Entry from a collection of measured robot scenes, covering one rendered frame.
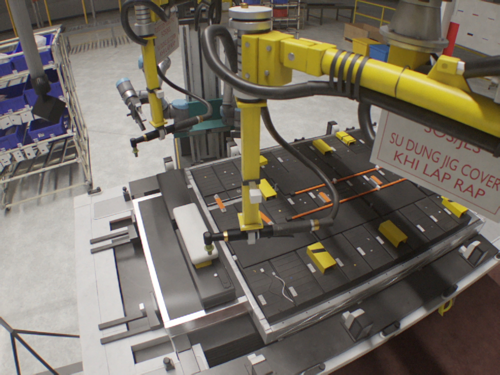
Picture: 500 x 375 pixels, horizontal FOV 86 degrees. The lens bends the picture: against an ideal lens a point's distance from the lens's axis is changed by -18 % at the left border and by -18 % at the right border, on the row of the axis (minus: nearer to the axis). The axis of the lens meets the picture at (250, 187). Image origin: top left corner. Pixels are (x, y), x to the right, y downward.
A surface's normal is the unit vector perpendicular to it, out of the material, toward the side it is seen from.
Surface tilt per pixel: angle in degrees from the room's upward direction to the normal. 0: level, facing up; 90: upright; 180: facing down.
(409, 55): 90
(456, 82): 90
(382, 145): 90
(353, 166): 0
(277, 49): 90
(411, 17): 76
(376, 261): 0
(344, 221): 0
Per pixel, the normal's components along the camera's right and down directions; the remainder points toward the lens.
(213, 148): 0.25, 0.61
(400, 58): -0.85, 0.33
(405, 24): -0.72, 0.22
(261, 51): -0.68, 0.46
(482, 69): -0.84, 0.54
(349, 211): 0.00, -0.78
